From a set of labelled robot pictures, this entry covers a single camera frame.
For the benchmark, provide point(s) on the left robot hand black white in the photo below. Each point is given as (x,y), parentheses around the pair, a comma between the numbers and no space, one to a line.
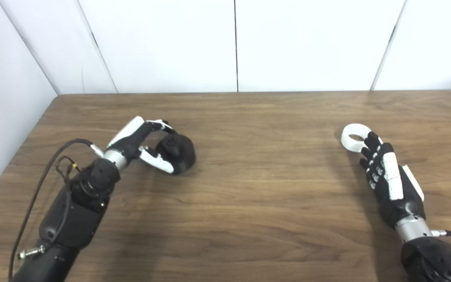
(129,135)

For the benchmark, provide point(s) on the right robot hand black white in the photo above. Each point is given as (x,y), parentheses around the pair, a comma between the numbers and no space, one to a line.
(399,199)

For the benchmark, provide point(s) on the round black part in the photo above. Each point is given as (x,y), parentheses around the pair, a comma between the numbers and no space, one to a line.
(184,154)

